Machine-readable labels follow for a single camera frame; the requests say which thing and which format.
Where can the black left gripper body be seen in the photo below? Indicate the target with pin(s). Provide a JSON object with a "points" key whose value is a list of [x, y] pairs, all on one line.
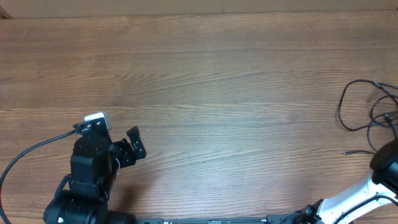
{"points": [[122, 152]]}

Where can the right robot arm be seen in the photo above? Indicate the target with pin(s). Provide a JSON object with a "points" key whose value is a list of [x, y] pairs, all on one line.
{"points": [[378, 188]]}

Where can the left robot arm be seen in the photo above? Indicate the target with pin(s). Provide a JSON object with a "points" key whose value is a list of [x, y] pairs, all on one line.
{"points": [[82, 196]]}

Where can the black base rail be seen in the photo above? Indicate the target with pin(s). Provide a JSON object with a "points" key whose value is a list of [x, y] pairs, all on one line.
{"points": [[269, 219]]}

